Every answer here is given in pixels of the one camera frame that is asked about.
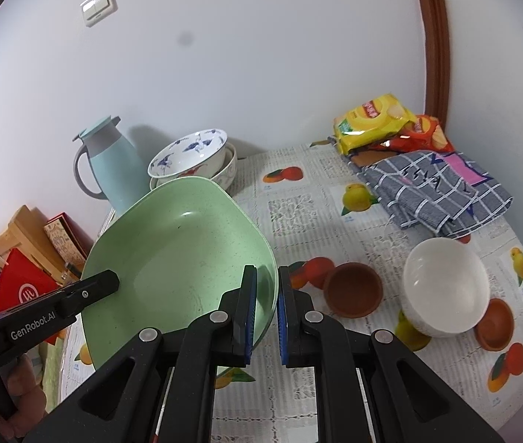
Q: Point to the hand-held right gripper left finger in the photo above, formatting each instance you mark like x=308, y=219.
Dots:
x=250, y=314

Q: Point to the brown wooden door frame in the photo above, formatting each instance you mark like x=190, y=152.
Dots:
x=434, y=55

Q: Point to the yellow snack packet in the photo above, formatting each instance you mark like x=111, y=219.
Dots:
x=372, y=120

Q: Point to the fruit print tablecloth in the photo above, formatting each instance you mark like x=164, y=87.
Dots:
x=326, y=221

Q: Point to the small brown clay bowl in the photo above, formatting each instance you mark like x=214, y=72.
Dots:
x=353, y=288
x=494, y=325

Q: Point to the patterned cardboard box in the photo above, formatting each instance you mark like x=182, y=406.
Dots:
x=65, y=240

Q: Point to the grey checked cloth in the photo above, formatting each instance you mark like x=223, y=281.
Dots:
x=423, y=194

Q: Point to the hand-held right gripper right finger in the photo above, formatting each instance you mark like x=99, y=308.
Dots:
x=282, y=318

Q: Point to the large white floral bowl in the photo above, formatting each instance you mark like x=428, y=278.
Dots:
x=227, y=170

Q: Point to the blue patterned white bowl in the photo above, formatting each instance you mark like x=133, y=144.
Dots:
x=187, y=150

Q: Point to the red bag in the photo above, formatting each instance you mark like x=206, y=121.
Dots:
x=21, y=286

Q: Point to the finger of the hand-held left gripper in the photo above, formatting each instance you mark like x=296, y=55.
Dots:
x=100, y=284

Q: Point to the plain white bowl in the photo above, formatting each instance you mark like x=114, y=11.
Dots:
x=446, y=281

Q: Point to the person's left hand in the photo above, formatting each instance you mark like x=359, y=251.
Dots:
x=24, y=392

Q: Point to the white light switch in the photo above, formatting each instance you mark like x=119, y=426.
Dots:
x=98, y=6

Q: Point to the light blue thermos jug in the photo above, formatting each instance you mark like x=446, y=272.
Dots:
x=118, y=170

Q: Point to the orange snack packet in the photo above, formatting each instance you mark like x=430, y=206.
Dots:
x=432, y=134

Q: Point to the green plate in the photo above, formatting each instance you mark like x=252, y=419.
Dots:
x=178, y=240

